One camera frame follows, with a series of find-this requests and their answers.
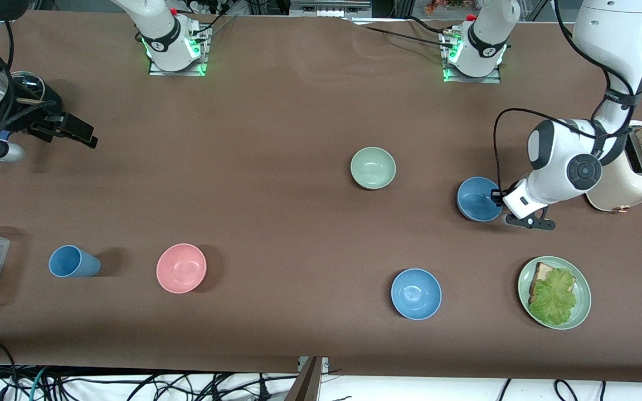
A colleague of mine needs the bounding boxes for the blue bowl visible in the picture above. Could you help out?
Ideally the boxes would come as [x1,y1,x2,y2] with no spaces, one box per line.
[457,177,505,223]
[391,268,442,321]

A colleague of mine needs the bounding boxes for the light green bowl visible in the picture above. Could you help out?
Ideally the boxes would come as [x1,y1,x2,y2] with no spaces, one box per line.
[350,146,397,190]

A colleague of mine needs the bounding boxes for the pink bowl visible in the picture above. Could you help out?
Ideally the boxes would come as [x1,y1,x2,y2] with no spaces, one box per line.
[156,243,208,294]

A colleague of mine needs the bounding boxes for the white bread slice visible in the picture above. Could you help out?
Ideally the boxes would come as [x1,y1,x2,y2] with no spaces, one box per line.
[529,262,577,305]

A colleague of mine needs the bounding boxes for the green lettuce leaf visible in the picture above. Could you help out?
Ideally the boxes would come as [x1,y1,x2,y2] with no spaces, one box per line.
[529,268,578,326]

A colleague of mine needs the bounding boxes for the light green plate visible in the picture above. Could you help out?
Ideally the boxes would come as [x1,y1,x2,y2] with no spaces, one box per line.
[518,256,592,330]

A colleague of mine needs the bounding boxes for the blue cup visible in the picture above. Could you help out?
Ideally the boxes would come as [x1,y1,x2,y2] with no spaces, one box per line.
[48,245,101,278]

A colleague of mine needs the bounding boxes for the cream white toaster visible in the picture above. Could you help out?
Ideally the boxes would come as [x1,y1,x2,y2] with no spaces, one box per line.
[586,120,642,213]

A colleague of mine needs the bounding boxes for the grey power strip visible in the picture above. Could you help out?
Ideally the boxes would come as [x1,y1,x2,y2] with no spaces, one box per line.
[289,0,373,18]

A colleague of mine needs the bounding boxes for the black pot with blue handle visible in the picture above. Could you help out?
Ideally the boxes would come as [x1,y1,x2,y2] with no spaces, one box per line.
[0,71,64,169]

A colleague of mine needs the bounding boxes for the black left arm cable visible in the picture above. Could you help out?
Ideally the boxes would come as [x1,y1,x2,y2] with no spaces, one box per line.
[492,0,642,194]

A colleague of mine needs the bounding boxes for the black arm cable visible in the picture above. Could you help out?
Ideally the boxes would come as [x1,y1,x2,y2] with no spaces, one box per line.
[0,21,50,146]
[492,0,642,194]

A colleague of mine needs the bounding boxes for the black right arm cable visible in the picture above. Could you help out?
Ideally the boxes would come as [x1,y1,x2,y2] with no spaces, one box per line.
[0,21,50,146]

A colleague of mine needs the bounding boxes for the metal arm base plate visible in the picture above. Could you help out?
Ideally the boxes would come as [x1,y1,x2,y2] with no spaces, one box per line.
[148,25,210,77]
[441,28,502,84]

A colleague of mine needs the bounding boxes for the thin black base cable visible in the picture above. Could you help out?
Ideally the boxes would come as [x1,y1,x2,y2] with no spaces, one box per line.
[407,16,461,38]
[349,22,458,51]

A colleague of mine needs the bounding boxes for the teal cable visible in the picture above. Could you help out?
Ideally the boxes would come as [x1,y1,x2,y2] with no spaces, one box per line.
[29,366,50,401]

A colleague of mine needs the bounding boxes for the aluminium table bracket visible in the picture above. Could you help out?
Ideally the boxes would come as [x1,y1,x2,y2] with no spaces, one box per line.
[284,356,330,401]

